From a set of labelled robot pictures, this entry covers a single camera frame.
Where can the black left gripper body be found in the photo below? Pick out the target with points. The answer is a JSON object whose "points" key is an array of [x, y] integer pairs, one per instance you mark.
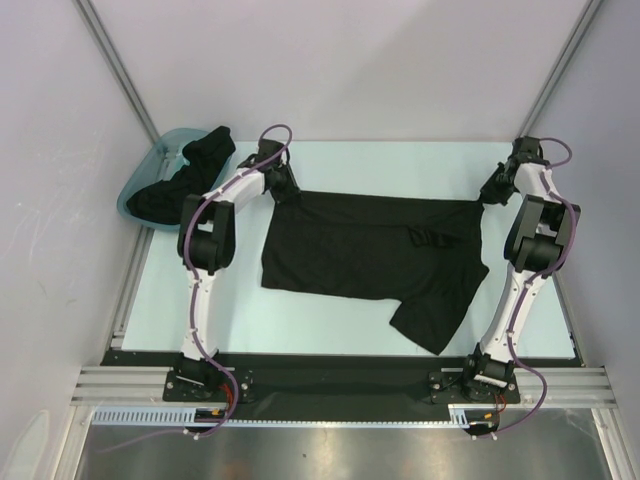
{"points": [[285, 187]]}

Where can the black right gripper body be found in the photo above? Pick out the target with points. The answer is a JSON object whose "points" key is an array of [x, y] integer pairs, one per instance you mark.
{"points": [[495, 190]]}

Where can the black t shirt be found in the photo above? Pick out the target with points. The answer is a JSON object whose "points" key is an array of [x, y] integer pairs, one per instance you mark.
{"points": [[423, 253]]}

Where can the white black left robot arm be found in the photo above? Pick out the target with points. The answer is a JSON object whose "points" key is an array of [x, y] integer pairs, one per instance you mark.
{"points": [[207, 244]]}

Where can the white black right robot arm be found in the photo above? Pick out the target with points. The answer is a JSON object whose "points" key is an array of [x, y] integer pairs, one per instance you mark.
{"points": [[538, 244]]}

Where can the teal plastic basket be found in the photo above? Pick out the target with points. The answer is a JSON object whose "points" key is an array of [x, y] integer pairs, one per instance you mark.
{"points": [[162, 161]]}

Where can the black clothes in basket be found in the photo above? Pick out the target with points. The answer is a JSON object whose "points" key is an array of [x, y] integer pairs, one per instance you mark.
{"points": [[208, 159]]}

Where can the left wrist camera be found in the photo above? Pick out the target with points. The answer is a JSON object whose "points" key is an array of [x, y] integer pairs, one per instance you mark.
{"points": [[272, 152]]}

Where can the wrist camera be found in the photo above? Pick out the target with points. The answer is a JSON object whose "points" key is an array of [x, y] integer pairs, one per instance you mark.
{"points": [[272, 152], [526, 149]]}

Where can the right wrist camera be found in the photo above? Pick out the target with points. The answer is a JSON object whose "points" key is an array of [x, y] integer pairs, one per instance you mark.
{"points": [[526, 149]]}

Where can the right aluminium corner post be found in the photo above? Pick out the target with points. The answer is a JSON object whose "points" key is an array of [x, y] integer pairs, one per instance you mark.
{"points": [[561, 65]]}

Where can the aluminium corner post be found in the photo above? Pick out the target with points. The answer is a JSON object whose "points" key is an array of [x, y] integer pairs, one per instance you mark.
{"points": [[109, 51], [561, 65]]}

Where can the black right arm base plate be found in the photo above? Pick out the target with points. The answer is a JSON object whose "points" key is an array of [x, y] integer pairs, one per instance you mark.
{"points": [[452, 387]]}

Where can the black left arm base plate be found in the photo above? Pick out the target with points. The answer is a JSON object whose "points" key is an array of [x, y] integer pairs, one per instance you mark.
{"points": [[179, 388]]}

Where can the aluminium frame rail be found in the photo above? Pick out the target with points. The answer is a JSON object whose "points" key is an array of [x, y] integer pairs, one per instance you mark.
{"points": [[119, 386]]}

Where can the light blue slotted cable duct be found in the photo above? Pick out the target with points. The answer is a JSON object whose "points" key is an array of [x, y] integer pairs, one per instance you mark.
{"points": [[158, 416]]}

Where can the left aluminium corner post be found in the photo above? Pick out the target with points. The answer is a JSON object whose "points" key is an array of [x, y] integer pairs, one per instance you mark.
{"points": [[109, 51]]}

